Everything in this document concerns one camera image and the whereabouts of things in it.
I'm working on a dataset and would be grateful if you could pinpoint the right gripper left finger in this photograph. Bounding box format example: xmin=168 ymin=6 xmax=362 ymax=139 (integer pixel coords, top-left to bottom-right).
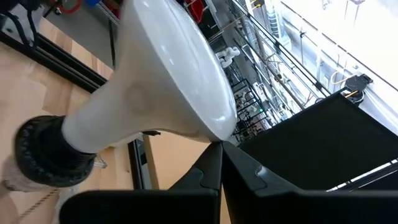
xmin=58 ymin=142 xmax=223 ymax=224

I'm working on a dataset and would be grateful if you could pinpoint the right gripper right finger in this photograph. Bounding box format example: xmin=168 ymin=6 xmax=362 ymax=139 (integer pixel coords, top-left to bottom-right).
xmin=222 ymin=142 xmax=398 ymax=224

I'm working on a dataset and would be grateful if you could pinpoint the light wooden desk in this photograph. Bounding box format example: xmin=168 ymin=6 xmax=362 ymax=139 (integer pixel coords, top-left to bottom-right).
xmin=142 ymin=132 xmax=233 ymax=224

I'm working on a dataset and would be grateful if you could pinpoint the black flat panel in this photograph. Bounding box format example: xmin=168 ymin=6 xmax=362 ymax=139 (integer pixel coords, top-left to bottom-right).
xmin=238 ymin=91 xmax=398 ymax=191

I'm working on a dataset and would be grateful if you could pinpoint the braided lamp cord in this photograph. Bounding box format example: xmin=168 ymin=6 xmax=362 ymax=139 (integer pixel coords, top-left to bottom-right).
xmin=17 ymin=188 xmax=60 ymax=220

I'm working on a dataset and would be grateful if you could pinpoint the white plastic chain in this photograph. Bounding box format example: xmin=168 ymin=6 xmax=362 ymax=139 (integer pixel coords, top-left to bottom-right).
xmin=215 ymin=46 xmax=242 ymax=68

